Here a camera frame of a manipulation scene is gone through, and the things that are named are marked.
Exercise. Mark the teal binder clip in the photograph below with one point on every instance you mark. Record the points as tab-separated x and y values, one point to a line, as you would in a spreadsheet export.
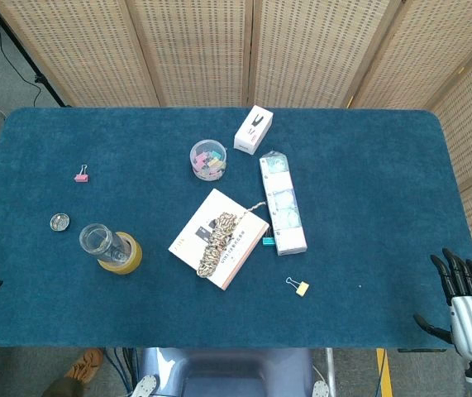
268	241

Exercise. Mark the flat white product box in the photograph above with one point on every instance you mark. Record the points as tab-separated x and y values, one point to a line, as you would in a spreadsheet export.
194	235

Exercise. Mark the pink binder clip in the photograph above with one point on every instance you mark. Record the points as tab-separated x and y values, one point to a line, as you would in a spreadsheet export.
81	177

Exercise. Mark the grey robot torso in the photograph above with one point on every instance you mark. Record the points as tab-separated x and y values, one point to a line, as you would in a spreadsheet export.
227	372

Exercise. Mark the small white carton box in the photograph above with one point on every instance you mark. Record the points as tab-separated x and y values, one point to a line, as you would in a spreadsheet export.
253	130

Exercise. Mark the white metal table leg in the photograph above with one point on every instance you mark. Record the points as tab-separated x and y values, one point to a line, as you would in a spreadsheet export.
330	372

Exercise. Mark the clear glass jar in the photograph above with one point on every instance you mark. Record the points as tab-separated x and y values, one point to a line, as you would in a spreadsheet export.
100	243

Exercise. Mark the blue table cloth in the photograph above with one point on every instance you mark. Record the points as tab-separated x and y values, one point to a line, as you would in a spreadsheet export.
363	231

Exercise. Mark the olive trouser leg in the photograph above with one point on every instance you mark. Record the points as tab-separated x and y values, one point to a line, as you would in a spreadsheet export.
64	388

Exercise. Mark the woven bamboo folding screen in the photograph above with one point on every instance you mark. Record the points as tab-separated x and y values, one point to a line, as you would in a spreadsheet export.
310	49

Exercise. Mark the long tissue pack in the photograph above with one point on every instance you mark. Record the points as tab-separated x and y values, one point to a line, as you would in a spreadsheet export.
284	207

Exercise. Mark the white robot shoulder cover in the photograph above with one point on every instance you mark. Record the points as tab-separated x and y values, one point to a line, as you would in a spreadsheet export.
144	386
320	388

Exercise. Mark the brown shoe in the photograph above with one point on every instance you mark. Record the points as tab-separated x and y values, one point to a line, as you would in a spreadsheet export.
84	364

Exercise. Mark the yellow binder clip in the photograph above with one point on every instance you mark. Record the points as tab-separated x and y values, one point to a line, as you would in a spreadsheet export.
301	288

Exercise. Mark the yellow tape roll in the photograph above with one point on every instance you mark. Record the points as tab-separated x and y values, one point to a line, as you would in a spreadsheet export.
130	264

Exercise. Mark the clear jar of clips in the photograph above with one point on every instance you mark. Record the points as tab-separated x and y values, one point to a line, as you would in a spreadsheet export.
208	160

